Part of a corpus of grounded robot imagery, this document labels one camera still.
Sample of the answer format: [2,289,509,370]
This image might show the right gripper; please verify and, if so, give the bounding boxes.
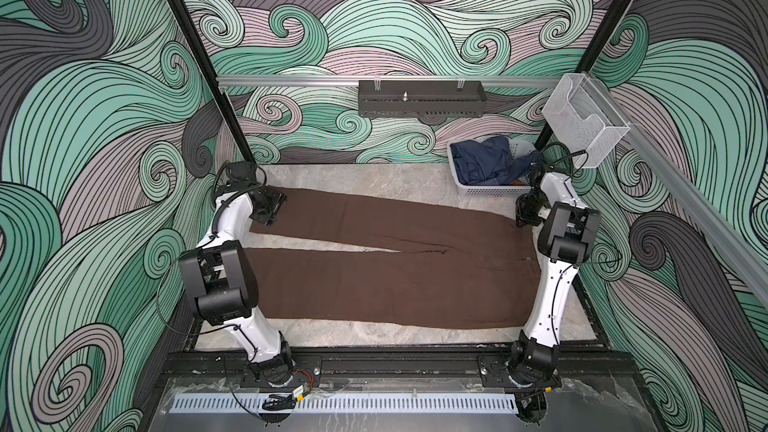
[515,191,549,227]

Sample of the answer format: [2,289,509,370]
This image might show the brown corduroy trousers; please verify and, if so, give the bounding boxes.
[245,188,541,329]

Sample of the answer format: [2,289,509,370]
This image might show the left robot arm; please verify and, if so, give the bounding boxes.
[179,161,294,385]

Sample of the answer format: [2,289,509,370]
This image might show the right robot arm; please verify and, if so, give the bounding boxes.
[507,142,602,387]

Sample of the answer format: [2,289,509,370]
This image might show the blue denim trousers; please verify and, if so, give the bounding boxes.
[448,136,540,186]

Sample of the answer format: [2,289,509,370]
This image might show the white plastic laundry basket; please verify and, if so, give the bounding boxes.
[447,136,540,197]

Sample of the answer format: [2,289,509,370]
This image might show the clear acrylic wall holder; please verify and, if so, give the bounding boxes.
[542,73,630,169]

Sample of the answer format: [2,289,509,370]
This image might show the black perforated wall tray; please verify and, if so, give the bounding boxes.
[357,81,487,124]

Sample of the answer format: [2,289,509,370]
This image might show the aluminium rail back wall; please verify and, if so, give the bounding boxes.
[216,74,561,89]

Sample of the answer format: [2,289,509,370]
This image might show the aluminium rail wall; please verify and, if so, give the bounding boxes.
[216,74,561,89]
[586,73,767,303]

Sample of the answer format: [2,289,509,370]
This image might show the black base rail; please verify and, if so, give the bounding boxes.
[161,344,638,392]

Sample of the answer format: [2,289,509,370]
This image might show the white slotted cable duct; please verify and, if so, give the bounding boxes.
[169,392,518,415]

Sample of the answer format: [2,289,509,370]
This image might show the aluminium rail right wall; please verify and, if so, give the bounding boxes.
[586,73,767,303]

